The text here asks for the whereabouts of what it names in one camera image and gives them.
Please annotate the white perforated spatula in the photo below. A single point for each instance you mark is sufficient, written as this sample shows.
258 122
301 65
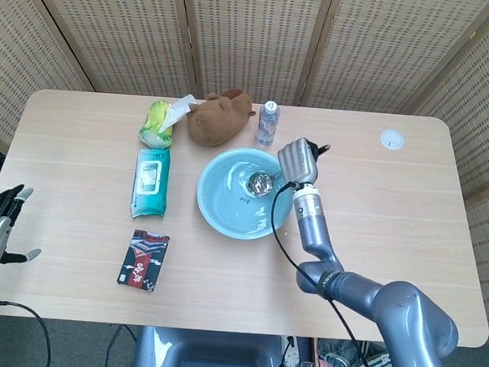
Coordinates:
290 356

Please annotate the yellow green tissue pack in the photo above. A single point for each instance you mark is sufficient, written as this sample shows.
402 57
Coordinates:
158 125

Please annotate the light blue bowl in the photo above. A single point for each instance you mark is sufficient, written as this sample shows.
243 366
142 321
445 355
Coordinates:
235 199

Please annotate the brown plush capybara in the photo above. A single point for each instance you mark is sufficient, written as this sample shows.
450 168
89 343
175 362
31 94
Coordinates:
217 118

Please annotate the green wet wipes pack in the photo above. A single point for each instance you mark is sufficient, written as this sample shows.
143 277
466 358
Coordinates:
151 183

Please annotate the bamboo folding screen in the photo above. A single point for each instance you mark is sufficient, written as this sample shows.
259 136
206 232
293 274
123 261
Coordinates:
254 41

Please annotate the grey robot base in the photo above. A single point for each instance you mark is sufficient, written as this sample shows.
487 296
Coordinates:
211 357

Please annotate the clear water bottle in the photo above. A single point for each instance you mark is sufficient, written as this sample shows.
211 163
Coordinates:
267 124

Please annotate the red black snack packet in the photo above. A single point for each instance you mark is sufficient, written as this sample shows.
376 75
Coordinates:
143 260

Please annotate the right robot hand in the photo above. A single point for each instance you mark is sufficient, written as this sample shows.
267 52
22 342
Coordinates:
300 161

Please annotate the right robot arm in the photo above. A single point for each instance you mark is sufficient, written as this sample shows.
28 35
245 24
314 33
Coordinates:
407 312

